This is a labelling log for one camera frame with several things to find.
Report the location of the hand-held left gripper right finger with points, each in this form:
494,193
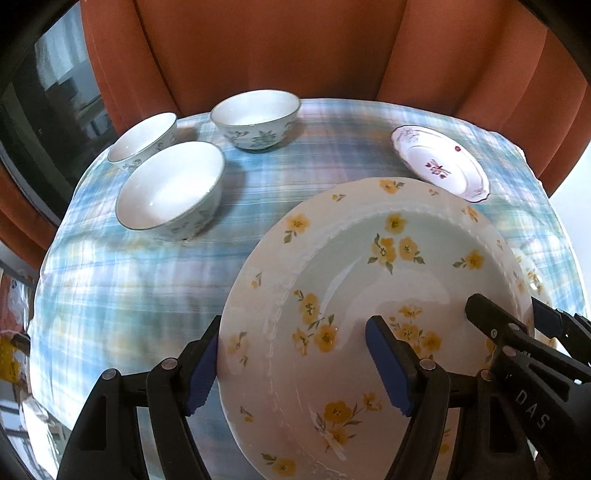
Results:
392,369

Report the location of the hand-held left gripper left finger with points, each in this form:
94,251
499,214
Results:
199,374

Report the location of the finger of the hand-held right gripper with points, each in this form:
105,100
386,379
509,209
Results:
565,330
489,318

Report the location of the yellow floral plate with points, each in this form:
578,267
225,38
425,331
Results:
351,258
531,272

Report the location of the pink floral scalloped plate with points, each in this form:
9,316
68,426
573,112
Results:
434,157

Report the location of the white blue floral bowl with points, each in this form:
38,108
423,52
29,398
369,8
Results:
138,138
171,184
254,110

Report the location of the plaid tablecloth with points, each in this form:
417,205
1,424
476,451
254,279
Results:
138,300

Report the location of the white lace table cover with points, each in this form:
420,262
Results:
531,168

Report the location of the yellow packaging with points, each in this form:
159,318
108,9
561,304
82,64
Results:
11,360

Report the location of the orange plastic packaging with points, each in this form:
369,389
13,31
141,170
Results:
11,304

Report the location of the dark glass window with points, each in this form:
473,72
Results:
46,115

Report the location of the orange curtain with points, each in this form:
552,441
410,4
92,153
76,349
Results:
277,46

